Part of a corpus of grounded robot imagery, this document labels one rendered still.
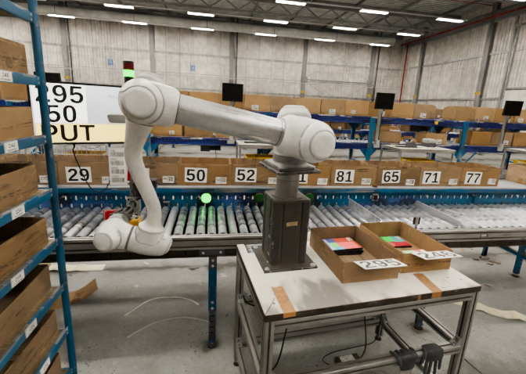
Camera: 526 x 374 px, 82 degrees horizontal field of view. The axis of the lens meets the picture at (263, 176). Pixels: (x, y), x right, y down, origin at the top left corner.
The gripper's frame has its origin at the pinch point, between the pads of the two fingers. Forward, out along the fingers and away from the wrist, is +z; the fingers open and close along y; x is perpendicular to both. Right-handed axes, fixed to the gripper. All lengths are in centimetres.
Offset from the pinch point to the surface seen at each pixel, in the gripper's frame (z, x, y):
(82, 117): 12, -43, 24
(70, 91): 11, -56, 28
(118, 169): 6.9, -18.2, 6.7
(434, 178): 67, -1, -227
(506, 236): 7, 26, -240
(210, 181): 67, 3, -40
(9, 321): -62, 16, 22
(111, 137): 15.7, -33.5, 11.7
